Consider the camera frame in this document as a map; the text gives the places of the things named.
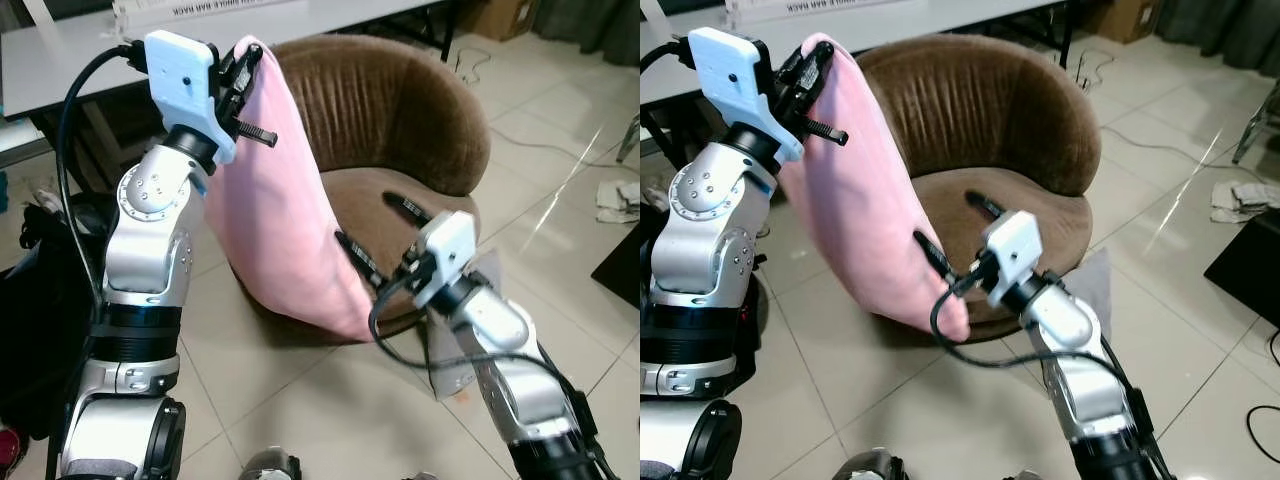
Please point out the white printed long box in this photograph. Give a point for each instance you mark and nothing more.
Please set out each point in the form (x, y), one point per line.
(850, 8)
(200, 10)

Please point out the grey curtain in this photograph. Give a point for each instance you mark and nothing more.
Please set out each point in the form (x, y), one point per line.
(600, 30)
(1230, 35)

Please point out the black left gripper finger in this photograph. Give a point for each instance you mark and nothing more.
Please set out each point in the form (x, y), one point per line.
(821, 65)
(257, 133)
(828, 132)
(252, 62)

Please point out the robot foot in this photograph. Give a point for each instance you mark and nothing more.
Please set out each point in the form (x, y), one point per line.
(422, 476)
(270, 465)
(868, 465)
(1020, 477)

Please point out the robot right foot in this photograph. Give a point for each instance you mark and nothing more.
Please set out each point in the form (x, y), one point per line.
(1020, 477)
(422, 476)

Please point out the black flat box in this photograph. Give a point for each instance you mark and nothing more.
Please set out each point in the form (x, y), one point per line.
(1250, 270)
(622, 270)

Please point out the brown cardboard box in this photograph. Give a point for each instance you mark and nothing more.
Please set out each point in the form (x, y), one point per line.
(1125, 18)
(505, 18)

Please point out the black bag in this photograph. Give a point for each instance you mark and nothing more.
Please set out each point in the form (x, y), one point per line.
(40, 320)

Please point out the white crumpled cloth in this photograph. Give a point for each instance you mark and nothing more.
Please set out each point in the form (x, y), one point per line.
(1240, 200)
(618, 200)

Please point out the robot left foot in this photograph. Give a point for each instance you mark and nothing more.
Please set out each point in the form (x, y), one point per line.
(868, 465)
(270, 465)

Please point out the pink pillow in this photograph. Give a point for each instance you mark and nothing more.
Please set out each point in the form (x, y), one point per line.
(280, 220)
(860, 220)

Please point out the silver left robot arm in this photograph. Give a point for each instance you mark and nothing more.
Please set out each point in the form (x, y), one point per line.
(710, 260)
(150, 250)

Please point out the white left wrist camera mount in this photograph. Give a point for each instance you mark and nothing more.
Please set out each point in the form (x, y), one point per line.
(730, 80)
(180, 80)

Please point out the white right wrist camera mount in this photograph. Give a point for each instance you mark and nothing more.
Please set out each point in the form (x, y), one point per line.
(448, 250)
(1012, 250)

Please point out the metal chair legs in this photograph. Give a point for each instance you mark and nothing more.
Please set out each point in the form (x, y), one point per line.
(1258, 120)
(630, 135)

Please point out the brown round armchair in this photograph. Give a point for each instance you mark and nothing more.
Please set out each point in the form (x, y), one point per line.
(1000, 110)
(400, 110)

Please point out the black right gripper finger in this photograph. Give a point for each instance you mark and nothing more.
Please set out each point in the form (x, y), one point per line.
(408, 209)
(985, 204)
(935, 255)
(362, 260)

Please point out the white shelf frame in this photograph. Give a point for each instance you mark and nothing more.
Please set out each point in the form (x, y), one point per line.
(20, 140)

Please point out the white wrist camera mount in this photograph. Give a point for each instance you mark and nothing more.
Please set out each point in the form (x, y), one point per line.
(730, 80)
(448, 250)
(180, 80)
(1012, 250)

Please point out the red item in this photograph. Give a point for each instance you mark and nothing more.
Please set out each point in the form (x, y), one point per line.
(10, 450)

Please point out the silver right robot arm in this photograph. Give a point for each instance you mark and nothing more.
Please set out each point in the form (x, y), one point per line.
(1085, 400)
(520, 390)

